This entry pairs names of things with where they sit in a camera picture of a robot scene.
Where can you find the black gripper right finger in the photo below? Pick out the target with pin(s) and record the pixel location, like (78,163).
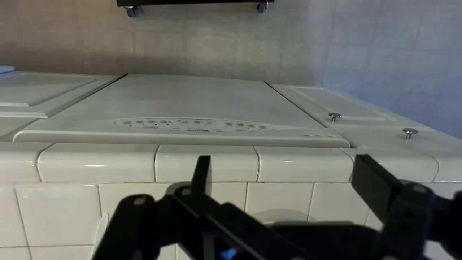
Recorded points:
(411,213)

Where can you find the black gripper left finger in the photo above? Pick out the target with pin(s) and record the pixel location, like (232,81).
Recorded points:
(188,217)

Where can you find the white lower cabinet door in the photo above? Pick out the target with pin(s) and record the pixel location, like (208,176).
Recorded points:
(367,126)

